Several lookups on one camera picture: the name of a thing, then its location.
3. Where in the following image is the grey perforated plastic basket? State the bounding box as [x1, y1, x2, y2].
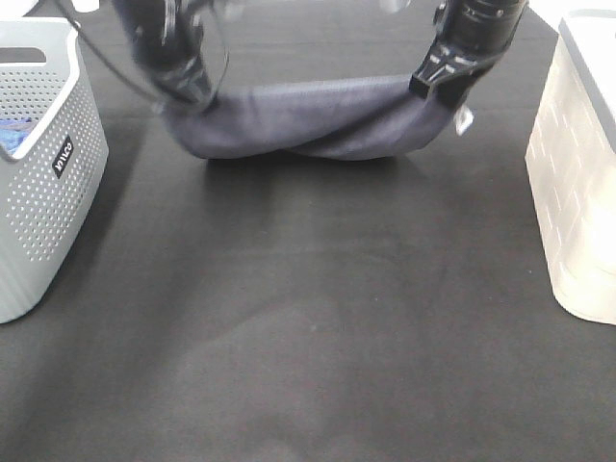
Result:
[1, 17, 109, 322]

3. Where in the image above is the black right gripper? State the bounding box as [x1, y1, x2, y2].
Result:
[409, 34, 505, 107]

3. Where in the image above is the grey-blue microfibre towel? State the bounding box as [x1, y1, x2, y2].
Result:
[163, 75, 472, 161]

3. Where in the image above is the blue cloth in grey basket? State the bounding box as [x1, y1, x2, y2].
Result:
[1, 117, 37, 154]

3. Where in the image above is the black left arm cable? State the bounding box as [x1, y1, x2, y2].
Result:
[52, 0, 231, 115]

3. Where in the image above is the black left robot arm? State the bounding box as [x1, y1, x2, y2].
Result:
[113, 0, 214, 110]

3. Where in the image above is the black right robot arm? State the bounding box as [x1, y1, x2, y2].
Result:
[409, 0, 527, 108]

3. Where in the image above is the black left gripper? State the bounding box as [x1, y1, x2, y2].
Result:
[151, 55, 217, 114]

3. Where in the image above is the cream white plastic basket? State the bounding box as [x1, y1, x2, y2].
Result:
[526, 3, 615, 324]

